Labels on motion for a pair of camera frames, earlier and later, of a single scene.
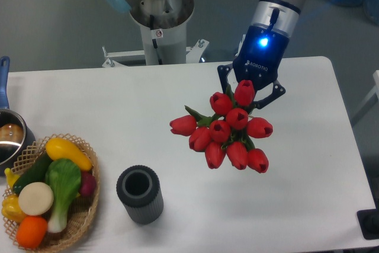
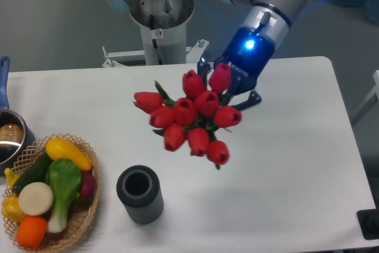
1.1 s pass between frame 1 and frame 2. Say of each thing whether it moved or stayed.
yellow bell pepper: stayed
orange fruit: stayed
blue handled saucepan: stayed
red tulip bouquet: moved
